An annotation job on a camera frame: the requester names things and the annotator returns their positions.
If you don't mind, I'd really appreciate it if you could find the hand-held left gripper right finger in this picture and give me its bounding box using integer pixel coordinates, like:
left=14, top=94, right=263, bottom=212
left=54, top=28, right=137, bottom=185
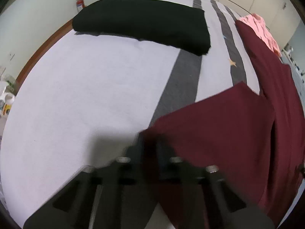
left=156, top=141, right=274, bottom=229

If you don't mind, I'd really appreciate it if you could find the striped bed sheet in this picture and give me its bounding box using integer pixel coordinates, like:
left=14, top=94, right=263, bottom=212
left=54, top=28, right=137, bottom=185
left=0, top=0, right=301, bottom=229

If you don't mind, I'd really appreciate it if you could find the white detergent bottle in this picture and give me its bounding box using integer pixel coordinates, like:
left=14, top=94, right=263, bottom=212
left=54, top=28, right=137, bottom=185
left=0, top=94, right=15, bottom=118

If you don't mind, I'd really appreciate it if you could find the cluttered nightstand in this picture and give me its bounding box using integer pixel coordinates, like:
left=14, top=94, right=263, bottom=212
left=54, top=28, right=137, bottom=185
left=282, top=43, right=305, bottom=77

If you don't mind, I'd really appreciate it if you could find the maroon shirt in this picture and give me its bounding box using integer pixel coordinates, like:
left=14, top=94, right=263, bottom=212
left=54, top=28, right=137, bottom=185
left=140, top=20, right=305, bottom=229

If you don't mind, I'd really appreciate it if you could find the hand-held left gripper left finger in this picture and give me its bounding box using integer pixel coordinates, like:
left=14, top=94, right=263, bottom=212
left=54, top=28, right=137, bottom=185
left=22, top=134, right=158, bottom=229

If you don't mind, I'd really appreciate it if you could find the black folded garment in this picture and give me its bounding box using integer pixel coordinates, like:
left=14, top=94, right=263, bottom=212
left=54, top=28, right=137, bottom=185
left=71, top=0, right=211, bottom=56

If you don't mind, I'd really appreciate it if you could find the pink garment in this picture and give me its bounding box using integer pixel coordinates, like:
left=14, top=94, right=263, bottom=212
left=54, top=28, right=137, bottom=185
left=238, top=13, right=283, bottom=58

